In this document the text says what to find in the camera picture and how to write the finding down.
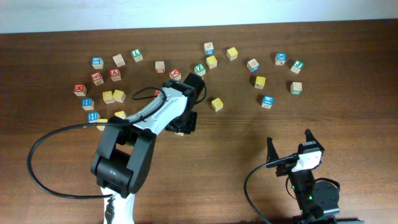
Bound yellow letter U block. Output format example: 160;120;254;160
211;98;223;112

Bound yellow letter C block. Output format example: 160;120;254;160
114;111;127;119

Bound red letter M block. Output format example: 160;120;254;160
73;84;87;96

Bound black cable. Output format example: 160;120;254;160
243;154;300;224
26;86;169;200

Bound yellow letter G block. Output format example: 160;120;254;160
113;90;126;103

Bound yellow O block lower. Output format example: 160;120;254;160
96;118;108;131

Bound green letter Z block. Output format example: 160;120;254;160
194;63;206;76

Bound blue letter h block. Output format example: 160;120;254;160
87;112;100;123
81;98;95;111

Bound blue letter H block upper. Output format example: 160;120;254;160
81;98;95;111

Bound blue side wooden block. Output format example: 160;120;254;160
204;42;215;55

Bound green letter J block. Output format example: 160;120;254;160
290;60;305;74

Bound blue side tilted block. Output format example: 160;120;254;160
246;58;259;72

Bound red I side block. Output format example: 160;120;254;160
155;61;165;73

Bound yellow block right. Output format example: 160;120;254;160
254;76;266;89

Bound blue number 5 block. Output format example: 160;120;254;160
91;57;104;70

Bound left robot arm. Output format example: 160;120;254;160
91;73;206;223

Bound right black cable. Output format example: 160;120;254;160
243;154;300;224

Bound yellow block far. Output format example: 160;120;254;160
226;47;238;61

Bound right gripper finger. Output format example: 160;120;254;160
305;129;317;143
266;137;279;164

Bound blue letter S block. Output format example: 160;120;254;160
261;96;274;109

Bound blue letter K block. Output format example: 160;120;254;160
275;52;287;65

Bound red number 9 block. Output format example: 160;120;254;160
90;72;104;86

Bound red tilted A block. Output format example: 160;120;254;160
169;68;182;80

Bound green letter L block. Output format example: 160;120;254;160
131;49;143;62

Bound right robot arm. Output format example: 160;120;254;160
266;129;340;223

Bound green side wooden block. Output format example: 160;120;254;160
290;82;302;95

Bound blue letter H block lower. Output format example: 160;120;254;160
87;112;100;123

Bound plain wooden block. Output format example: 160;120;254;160
113;54;126;67

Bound red letter A block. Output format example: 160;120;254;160
109;68;121;82

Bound left black cable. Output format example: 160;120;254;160
26;86;169;200

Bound yellow letter O block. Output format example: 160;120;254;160
103;91;114;104

